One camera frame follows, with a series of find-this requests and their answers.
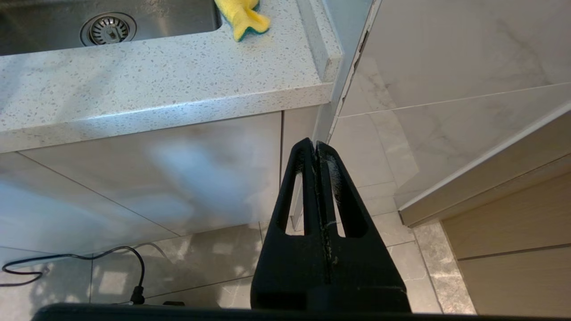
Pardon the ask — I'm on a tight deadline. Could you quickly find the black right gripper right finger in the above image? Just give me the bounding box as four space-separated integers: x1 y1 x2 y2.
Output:
316 141 411 312

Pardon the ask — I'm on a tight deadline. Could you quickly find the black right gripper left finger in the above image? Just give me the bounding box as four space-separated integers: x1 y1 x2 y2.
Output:
251 137 333 312

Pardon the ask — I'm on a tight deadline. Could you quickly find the yellow sponge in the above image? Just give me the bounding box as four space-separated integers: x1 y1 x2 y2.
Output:
214 0 271 42

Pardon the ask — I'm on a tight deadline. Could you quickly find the metal sink drain strainer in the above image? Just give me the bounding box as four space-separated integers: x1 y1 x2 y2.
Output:
79 12 137 46

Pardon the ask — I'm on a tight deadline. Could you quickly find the stainless steel sink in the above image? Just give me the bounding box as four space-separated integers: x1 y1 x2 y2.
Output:
0 0 223 57

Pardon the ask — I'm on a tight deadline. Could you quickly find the narrow white cabinet panel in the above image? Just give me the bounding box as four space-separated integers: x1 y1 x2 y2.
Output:
280 106 321 232

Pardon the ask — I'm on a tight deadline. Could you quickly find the light wooden cabinet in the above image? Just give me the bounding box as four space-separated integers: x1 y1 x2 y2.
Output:
397 103 571 318

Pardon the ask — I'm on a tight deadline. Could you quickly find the white base cabinet door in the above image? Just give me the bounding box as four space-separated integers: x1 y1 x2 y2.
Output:
0 111 284 255

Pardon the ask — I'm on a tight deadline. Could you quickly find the black power cable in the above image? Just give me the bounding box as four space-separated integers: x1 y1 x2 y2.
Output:
0 246 147 306

